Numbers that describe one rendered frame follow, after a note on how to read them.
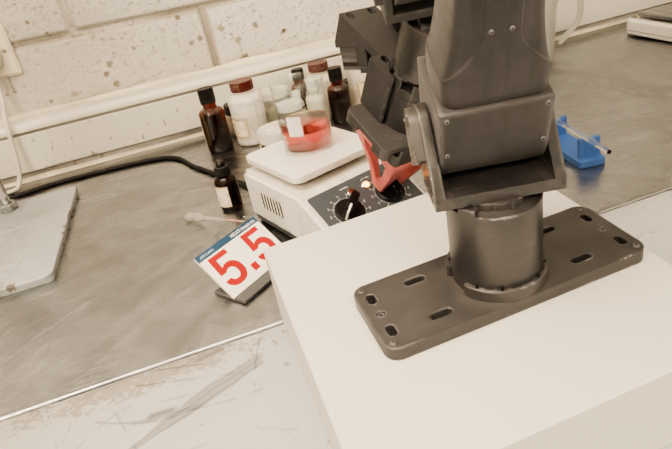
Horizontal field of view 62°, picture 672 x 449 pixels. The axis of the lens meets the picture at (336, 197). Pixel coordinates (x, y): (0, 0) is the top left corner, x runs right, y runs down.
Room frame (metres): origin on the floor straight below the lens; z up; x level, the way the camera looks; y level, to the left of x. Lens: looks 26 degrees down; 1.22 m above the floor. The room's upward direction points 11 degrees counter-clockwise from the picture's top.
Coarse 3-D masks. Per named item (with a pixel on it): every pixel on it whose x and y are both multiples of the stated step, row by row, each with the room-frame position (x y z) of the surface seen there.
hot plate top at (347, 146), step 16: (336, 128) 0.67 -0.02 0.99; (272, 144) 0.66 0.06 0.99; (336, 144) 0.62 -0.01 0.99; (352, 144) 0.61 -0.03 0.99; (256, 160) 0.62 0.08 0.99; (272, 160) 0.61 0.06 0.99; (288, 160) 0.60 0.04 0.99; (304, 160) 0.59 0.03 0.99; (320, 160) 0.58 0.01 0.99; (336, 160) 0.57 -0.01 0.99; (288, 176) 0.55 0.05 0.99; (304, 176) 0.55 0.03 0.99
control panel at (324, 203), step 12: (384, 168) 0.58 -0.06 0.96; (348, 180) 0.56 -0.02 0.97; (360, 180) 0.56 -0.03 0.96; (408, 180) 0.57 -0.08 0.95; (324, 192) 0.54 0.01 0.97; (336, 192) 0.54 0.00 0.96; (348, 192) 0.54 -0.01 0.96; (360, 192) 0.55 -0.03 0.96; (372, 192) 0.55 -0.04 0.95; (408, 192) 0.55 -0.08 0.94; (420, 192) 0.55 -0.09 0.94; (312, 204) 0.53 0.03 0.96; (324, 204) 0.53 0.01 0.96; (372, 204) 0.53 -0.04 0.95; (384, 204) 0.53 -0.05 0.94; (324, 216) 0.51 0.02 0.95; (336, 216) 0.51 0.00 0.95
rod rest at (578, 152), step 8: (560, 128) 0.69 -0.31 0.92; (560, 136) 0.69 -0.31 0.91; (568, 136) 0.68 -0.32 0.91; (568, 144) 0.66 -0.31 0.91; (576, 144) 0.65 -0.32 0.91; (584, 144) 0.61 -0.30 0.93; (568, 152) 0.64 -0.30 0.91; (576, 152) 0.63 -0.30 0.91; (584, 152) 0.61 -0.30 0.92; (592, 152) 0.61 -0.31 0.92; (568, 160) 0.63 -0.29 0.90; (576, 160) 0.61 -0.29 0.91; (584, 160) 0.61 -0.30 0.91; (592, 160) 0.60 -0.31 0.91; (600, 160) 0.60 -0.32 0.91
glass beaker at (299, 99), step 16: (288, 80) 0.66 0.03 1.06; (304, 80) 0.66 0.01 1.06; (320, 80) 0.62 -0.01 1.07; (272, 96) 0.62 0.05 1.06; (288, 96) 0.60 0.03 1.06; (304, 96) 0.60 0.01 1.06; (320, 96) 0.61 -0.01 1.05; (288, 112) 0.60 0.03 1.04; (304, 112) 0.60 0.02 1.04; (320, 112) 0.61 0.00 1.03; (288, 128) 0.61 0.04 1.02; (304, 128) 0.60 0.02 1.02; (320, 128) 0.61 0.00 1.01; (288, 144) 0.61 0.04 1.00; (304, 144) 0.60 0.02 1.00; (320, 144) 0.60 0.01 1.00
